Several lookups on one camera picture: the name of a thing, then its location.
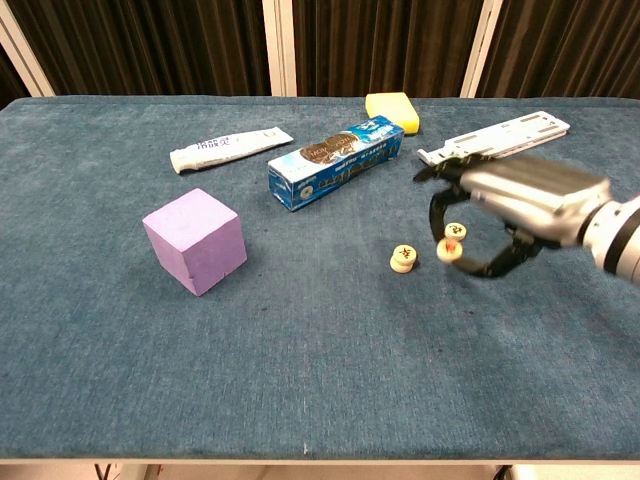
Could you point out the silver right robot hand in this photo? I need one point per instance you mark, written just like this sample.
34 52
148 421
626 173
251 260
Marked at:
535 195

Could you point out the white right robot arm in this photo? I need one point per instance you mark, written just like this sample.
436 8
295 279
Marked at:
617 240

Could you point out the white plastic folding stand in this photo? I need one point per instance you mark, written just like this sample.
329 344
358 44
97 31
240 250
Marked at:
525 128

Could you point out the dark pleated curtain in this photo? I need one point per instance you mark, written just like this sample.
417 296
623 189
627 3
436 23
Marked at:
150 45
575 45
380 45
7 85

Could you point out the yellow sponge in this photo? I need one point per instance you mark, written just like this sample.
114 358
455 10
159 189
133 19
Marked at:
392 111

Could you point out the blue cookie box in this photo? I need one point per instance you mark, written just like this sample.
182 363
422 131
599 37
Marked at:
330 165

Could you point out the blue table cloth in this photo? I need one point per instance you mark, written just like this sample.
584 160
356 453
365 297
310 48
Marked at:
320 350

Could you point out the white toothpaste tube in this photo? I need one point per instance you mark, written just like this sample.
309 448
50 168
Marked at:
225 148

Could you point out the purple foam cube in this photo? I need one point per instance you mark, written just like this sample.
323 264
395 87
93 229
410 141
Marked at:
195 240

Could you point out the white frame post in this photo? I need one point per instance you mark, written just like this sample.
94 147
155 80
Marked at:
22 55
482 50
280 50

